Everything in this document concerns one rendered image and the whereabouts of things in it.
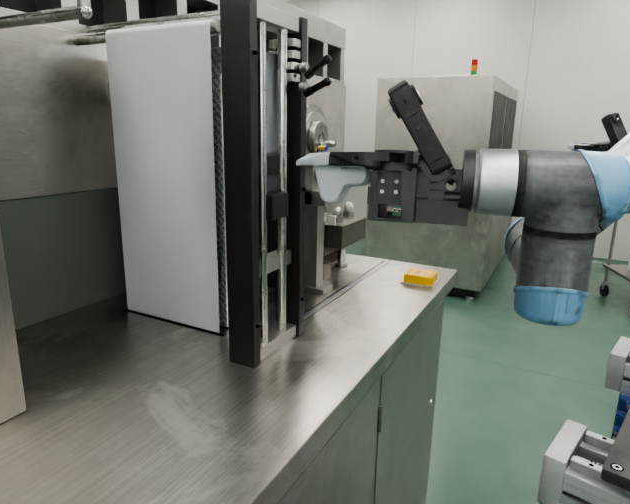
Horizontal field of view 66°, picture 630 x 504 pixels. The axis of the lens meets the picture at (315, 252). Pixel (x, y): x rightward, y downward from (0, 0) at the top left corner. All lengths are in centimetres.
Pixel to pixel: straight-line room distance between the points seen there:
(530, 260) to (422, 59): 525
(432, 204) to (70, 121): 74
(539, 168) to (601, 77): 497
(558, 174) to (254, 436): 46
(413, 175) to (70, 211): 73
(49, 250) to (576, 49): 510
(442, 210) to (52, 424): 55
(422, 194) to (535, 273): 15
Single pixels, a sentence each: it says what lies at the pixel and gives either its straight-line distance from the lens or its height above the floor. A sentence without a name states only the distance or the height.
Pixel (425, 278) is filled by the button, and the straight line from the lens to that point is 122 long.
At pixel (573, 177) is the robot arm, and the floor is 123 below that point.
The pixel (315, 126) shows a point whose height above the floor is 128.
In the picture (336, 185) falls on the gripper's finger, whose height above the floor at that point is 121.
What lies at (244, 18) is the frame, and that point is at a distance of 73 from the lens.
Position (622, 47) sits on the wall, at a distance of 557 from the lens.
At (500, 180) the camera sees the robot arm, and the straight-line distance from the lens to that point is 56.
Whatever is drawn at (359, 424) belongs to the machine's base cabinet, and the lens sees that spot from 91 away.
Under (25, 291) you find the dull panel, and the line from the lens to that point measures 105.
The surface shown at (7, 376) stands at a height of 96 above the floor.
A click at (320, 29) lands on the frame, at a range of 192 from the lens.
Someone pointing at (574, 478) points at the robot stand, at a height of 75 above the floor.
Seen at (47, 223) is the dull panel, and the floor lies 109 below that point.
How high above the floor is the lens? 127
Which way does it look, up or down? 14 degrees down
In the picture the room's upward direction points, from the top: 1 degrees clockwise
